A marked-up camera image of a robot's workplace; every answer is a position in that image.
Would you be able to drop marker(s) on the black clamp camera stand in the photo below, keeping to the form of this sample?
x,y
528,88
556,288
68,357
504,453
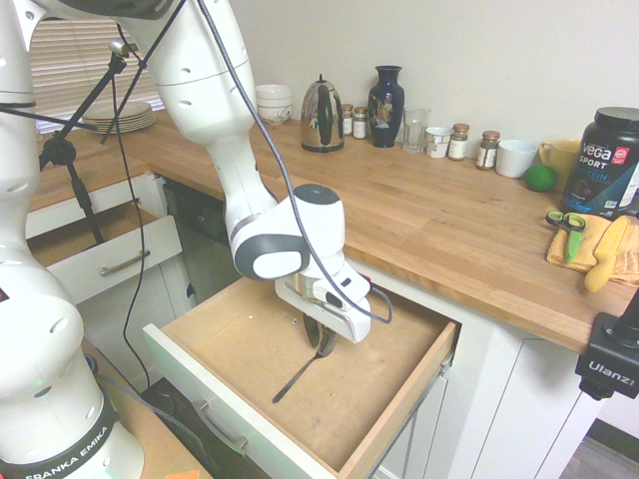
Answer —
x,y
606,359

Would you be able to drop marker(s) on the green lime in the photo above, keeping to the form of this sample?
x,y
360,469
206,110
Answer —
x,y
540,178

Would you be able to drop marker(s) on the plain white cup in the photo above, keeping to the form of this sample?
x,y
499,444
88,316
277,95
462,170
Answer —
x,y
515,159

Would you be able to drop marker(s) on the window blinds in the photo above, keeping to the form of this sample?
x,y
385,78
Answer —
x,y
65,65

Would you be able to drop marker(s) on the small spice jar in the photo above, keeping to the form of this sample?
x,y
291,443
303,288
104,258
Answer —
x,y
360,124
347,120

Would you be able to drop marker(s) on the patterned white bowl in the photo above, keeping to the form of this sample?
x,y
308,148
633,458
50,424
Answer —
x,y
274,116

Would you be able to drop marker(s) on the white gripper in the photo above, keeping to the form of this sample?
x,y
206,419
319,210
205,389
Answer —
x,y
349,319

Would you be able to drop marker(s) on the white base cabinet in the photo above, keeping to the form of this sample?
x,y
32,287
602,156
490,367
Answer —
x,y
524,399

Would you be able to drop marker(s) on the spice jar copper lid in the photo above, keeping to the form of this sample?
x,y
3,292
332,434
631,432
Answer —
x,y
487,152
458,144

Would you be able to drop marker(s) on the grey dishwasher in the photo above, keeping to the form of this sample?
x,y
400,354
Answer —
x,y
199,239

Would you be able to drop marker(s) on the yellow knife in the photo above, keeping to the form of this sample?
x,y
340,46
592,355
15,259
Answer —
x,y
606,254

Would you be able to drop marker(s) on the yellow ceramic mug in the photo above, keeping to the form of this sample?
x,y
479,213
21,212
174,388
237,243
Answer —
x,y
566,157

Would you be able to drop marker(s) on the black protein powder tub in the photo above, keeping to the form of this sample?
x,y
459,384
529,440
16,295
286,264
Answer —
x,y
604,164

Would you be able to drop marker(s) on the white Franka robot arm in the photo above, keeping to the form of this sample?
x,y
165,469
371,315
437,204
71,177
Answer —
x,y
214,100

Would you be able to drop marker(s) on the dark blue floral vase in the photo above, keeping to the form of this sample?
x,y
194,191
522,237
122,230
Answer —
x,y
385,115

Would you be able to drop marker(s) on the clear drinking glass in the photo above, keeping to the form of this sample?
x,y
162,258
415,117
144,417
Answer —
x,y
417,132

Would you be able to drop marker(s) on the stainless steel electric kettle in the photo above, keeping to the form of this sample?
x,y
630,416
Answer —
x,y
322,120

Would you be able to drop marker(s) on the yellow folded cloth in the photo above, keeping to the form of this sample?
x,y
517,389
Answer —
x,y
626,259

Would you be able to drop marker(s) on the black tripod camera stand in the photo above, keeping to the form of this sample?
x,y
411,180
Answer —
x,y
82,194

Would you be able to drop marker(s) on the stack of white plates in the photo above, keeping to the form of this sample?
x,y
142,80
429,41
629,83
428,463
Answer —
x,y
135,120

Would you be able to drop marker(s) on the brown robot mounting board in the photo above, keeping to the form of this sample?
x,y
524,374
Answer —
x,y
155,444

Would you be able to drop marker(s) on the silver metal fork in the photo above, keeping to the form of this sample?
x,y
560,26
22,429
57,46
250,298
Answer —
x,y
294,381

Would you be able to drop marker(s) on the black box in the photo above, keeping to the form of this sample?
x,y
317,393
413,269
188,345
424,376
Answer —
x,y
175,404

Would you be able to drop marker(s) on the open wooden drawer white front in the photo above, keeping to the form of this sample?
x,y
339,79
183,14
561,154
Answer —
x,y
349,399

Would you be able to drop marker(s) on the small patterned white mug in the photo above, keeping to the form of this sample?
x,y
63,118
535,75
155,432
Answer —
x,y
438,144

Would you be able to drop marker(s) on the small open drawer white front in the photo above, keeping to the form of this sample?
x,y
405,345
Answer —
x,y
120,259

